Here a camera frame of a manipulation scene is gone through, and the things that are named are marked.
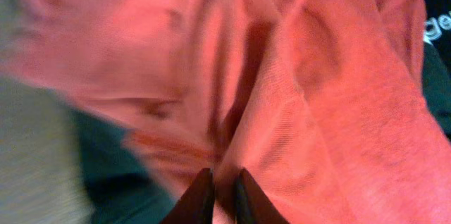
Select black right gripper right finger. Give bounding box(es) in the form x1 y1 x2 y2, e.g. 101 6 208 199
235 168 288 224

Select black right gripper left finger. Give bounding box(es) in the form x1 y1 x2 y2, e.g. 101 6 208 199
160 168 215 224

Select orange t-shirt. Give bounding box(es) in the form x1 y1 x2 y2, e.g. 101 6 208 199
2 0 450 223

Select black t-shirt with white logo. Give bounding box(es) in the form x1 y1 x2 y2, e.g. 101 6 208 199
422 0 450 137

